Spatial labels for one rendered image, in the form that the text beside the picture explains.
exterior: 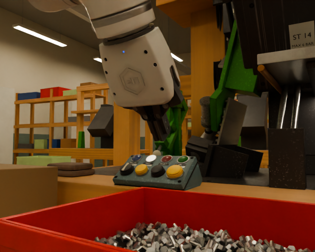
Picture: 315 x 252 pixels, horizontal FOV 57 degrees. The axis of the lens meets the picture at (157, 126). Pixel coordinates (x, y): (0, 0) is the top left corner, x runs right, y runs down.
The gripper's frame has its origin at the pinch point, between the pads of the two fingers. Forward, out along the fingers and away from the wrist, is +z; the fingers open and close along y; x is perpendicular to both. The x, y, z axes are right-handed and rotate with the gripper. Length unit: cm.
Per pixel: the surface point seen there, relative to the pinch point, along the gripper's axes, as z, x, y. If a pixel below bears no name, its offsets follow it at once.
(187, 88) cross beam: 24, 72, -28
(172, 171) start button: 8.8, -0.6, 0.1
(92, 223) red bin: -0.1, -20.1, 1.1
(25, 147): 240, 321, -596
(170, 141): 28, 37, -22
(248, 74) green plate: 5.0, 30.2, 8.0
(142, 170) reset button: 9.0, -0.7, -6.2
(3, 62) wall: 62, 463, -720
